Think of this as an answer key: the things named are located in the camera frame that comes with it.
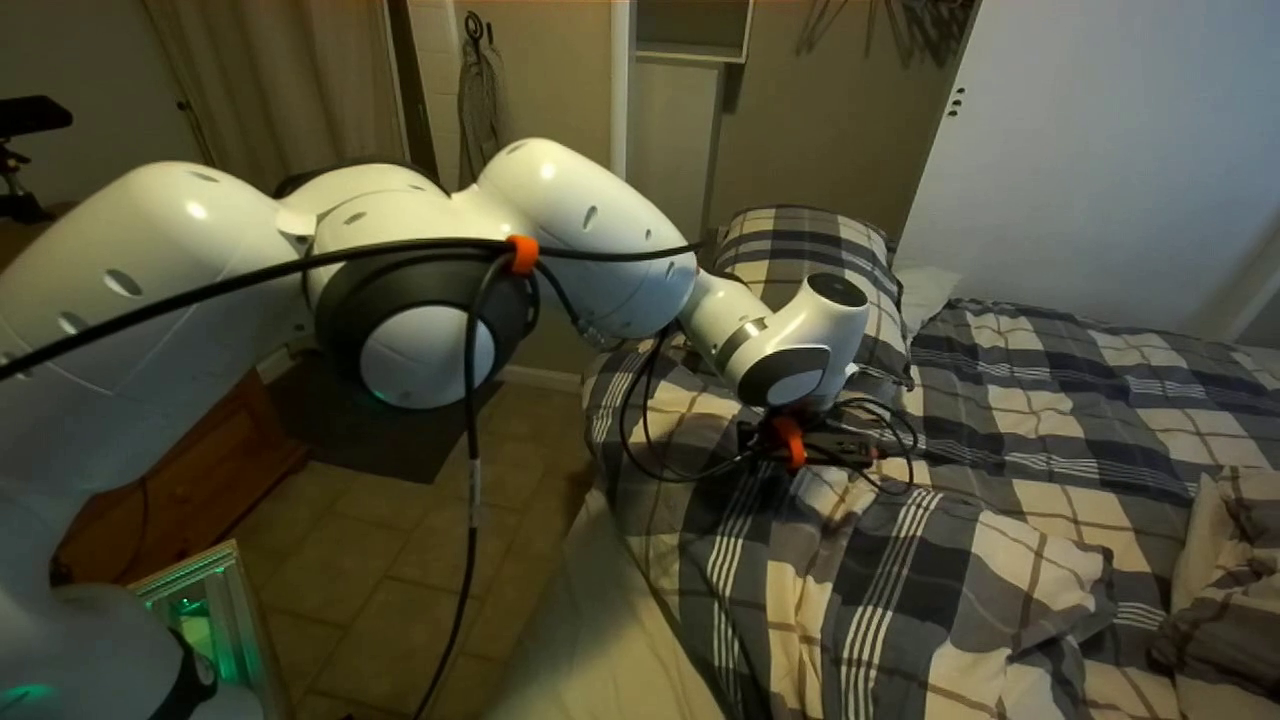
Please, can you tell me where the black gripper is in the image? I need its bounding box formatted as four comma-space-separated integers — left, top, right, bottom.
798, 417, 896, 469

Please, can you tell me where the plaid blanket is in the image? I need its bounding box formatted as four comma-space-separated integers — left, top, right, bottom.
581, 292, 1280, 720

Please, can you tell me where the green lit robot base platform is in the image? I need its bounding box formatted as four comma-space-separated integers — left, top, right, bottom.
131, 536, 291, 720

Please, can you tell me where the bed with beige sheet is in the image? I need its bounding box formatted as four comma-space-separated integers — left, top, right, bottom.
483, 482, 732, 720

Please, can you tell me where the white pillow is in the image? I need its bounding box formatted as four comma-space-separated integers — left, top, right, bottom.
891, 259, 969, 336

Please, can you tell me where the plaid pillow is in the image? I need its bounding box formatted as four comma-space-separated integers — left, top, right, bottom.
718, 202, 921, 394

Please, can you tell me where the white closet door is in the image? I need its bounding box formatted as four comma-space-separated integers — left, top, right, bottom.
889, 0, 1280, 343

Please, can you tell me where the white closet shelf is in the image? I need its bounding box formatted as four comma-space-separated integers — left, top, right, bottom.
629, 0, 760, 63

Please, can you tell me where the dark floor rug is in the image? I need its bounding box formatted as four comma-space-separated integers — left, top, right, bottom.
266, 349, 506, 490

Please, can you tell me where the grey cloth on hook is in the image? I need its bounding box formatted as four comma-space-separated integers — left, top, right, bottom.
458, 9, 511, 172

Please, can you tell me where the wooden dresser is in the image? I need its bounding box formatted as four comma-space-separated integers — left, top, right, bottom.
52, 371, 313, 594

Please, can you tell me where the beige curtain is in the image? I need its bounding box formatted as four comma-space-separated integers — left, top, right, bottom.
135, 0, 418, 177

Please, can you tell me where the dried branches wall decoration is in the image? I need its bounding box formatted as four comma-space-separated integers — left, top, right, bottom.
798, 0, 985, 73

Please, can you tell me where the black camera tripod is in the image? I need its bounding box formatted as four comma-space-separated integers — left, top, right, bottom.
0, 92, 78, 230

